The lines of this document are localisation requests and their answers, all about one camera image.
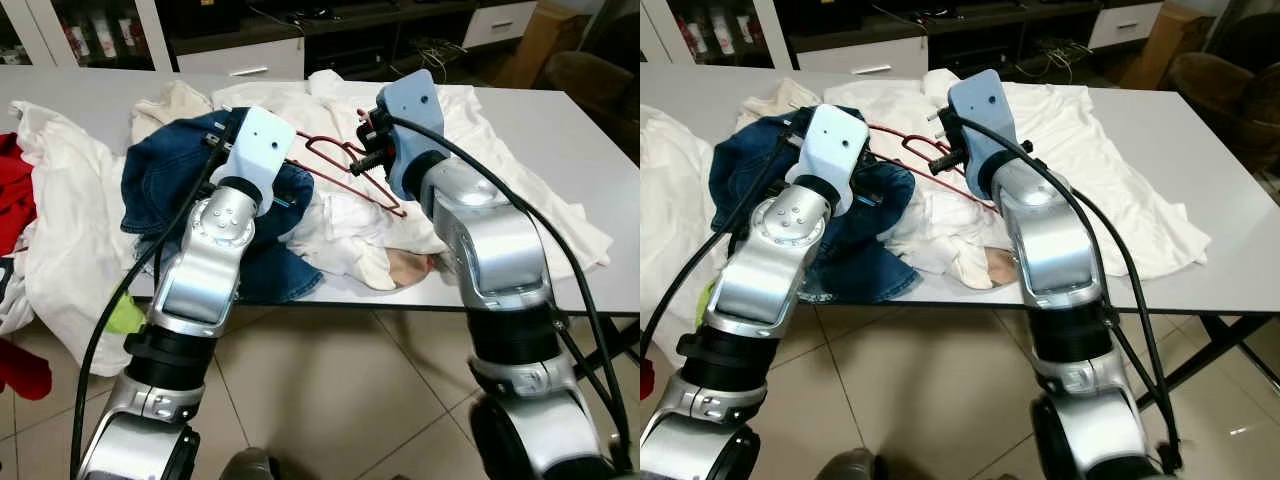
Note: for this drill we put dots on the blue denim garment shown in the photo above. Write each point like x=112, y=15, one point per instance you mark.
x=745, y=170
x=160, y=180

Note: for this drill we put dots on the white shirt with green print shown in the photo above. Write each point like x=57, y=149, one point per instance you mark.
x=70, y=220
x=670, y=200

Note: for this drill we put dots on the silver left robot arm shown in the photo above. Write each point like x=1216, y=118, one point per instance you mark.
x=200, y=270
x=770, y=270

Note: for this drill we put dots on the white long sleeve shirt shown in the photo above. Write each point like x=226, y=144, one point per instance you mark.
x=930, y=230
x=330, y=230

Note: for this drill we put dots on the wide white drawer front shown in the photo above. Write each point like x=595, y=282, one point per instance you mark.
x=860, y=62
x=240, y=62

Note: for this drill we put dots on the dark brown tv bench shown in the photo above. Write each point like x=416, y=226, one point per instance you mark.
x=1010, y=30
x=390, y=30

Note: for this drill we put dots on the white glass door cabinet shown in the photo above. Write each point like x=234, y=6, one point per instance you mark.
x=30, y=30
x=665, y=30

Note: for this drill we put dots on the small white drawer front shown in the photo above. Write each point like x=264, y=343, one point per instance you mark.
x=1125, y=22
x=500, y=22

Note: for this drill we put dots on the brown cardboard box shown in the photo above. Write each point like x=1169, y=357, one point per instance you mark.
x=540, y=45
x=1165, y=45

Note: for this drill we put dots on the brown armchair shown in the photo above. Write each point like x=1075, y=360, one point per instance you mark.
x=595, y=90
x=1225, y=90

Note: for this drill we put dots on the red shirt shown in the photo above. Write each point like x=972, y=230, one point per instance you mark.
x=647, y=380
x=12, y=200

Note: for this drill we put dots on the black table leg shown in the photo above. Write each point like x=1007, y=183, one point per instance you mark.
x=1200, y=365
x=625, y=340

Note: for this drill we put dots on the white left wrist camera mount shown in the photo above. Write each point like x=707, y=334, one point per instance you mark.
x=830, y=145
x=255, y=150

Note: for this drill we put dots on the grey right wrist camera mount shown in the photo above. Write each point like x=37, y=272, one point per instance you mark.
x=412, y=105
x=980, y=105

